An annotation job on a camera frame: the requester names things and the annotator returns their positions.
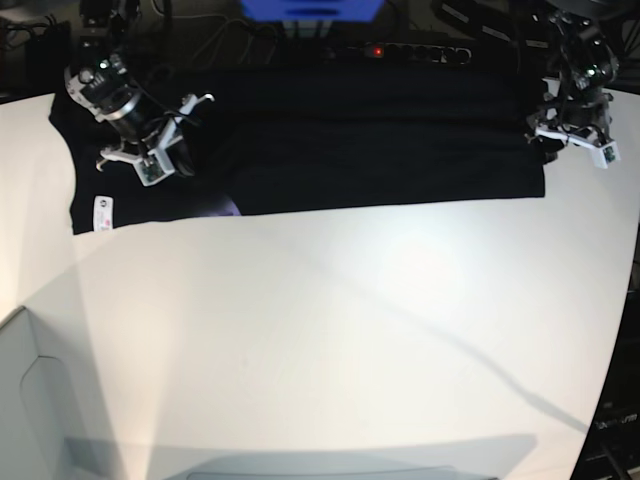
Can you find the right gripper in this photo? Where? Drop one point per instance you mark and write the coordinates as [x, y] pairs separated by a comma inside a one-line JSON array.
[[146, 127]]

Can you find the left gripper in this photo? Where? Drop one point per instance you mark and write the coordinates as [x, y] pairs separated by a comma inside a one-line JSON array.
[[583, 121]]

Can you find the black T-shirt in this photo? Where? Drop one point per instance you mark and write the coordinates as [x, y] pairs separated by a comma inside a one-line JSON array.
[[306, 138]]

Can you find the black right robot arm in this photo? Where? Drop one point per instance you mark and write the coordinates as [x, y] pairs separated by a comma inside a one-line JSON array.
[[100, 80]]

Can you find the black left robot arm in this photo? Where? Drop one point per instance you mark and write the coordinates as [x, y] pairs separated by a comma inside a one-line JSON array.
[[578, 54]]

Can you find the white garment label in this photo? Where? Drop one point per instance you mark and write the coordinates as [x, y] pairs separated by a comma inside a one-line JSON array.
[[103, 213]]

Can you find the blue box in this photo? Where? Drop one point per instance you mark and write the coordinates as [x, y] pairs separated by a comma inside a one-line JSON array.
[[312, 10]]

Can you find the black power strip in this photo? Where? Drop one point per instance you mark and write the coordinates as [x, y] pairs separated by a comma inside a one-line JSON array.
[[402, 52]]

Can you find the black equipment with label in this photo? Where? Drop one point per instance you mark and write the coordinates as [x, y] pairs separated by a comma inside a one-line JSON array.
[[611, 447]]

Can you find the white plastic bin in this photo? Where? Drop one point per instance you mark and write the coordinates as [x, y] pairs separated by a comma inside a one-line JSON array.
[[76, 403]]

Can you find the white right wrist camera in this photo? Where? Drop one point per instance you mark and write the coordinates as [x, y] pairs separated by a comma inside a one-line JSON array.
[[154, 168]]

